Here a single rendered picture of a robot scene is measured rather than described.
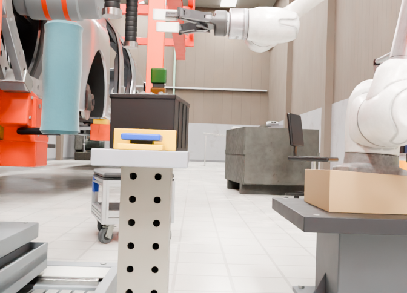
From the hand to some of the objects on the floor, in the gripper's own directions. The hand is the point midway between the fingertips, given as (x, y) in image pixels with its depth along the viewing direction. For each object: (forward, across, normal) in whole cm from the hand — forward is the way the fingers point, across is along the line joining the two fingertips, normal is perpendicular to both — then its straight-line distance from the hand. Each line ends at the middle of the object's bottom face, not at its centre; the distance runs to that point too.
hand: (158, 20), depth 147 cm
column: (-2, -40, -83) cm, 92 cm away
